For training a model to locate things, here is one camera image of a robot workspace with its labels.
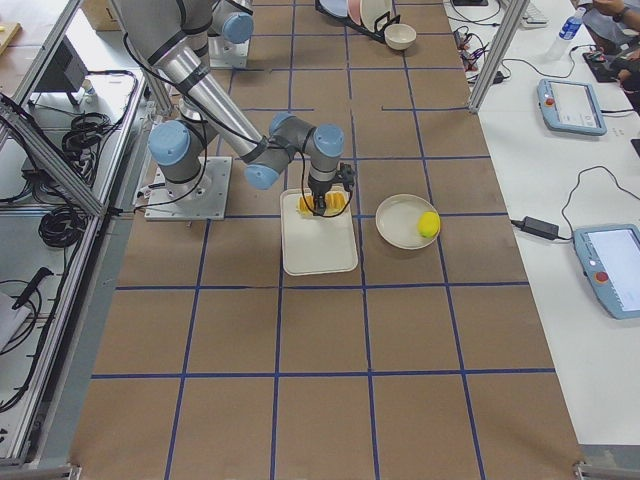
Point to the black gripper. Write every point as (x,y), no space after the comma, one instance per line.
(318,190)

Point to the orange striped bread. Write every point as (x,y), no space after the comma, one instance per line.
(331,204)

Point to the blue plate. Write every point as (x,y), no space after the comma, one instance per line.
(336,8)

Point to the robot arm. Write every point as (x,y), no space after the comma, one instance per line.
(232,20)
(172,37)

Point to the white shallow bowl plate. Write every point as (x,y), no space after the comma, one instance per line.
(397,218)

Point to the cream white plate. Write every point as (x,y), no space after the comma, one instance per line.
(372,12)

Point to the pink plate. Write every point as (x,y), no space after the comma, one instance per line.
(353,10)

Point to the white rectangular tray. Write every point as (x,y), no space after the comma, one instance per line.
(315,245)

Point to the yellow lemon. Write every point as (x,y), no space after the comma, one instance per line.
(429,224)

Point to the small white bowl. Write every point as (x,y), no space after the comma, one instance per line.
(399,36)

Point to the black dish rack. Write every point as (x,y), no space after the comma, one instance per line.
(378,35)

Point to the black power adapter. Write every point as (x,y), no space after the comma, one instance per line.
(540,228)

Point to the teach pendant tablet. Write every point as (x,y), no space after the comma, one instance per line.
(570,107)
(609,257)

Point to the plastic water bottle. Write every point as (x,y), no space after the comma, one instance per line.
(566,34)

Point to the cardboard box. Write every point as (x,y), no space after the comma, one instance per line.
(103,15)

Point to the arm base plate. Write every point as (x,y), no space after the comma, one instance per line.
(226,55)
(204,197)

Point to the aluminium frame post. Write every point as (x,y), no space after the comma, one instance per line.
(498,48)

